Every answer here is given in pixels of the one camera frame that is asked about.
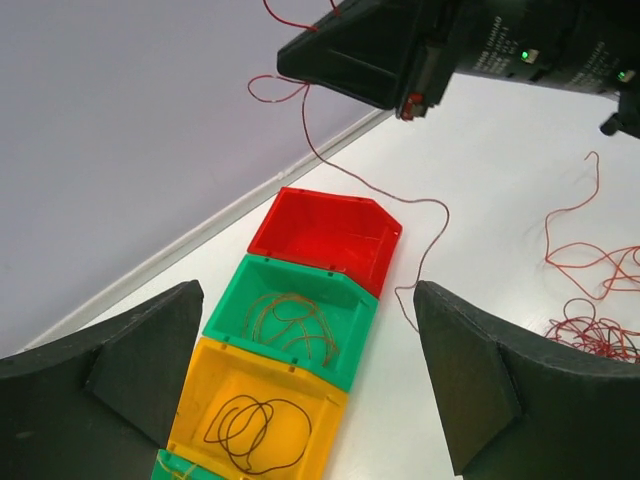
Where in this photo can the aluminium table edge frame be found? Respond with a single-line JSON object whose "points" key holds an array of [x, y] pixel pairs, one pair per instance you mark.
{"points": [[83, 227]]}

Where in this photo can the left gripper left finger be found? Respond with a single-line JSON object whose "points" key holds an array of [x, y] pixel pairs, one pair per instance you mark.
{"points": [[100, 403]]}

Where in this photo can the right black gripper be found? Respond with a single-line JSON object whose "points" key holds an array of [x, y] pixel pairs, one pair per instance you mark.
{"points": [[377, 51]]}

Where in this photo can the green bin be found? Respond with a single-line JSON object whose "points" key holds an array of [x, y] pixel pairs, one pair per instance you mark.
{"points": [[169, 466], [315, 319]]}

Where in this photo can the red bin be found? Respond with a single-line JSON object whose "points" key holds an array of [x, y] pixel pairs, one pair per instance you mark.
{"points": [[347, 234]]}

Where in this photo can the yellow bin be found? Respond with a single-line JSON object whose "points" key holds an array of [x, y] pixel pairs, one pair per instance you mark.
{"points": [[245, 416]]}

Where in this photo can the leftmost green bin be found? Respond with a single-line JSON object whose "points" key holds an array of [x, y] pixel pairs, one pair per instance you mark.
{"points": [[169, 466]]}

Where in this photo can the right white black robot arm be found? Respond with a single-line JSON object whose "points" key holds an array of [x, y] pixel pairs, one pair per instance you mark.
{"points": [[607, 54]]}

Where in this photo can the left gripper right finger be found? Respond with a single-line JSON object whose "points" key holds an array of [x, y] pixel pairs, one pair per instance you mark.
{"points": [[514, 405]]}

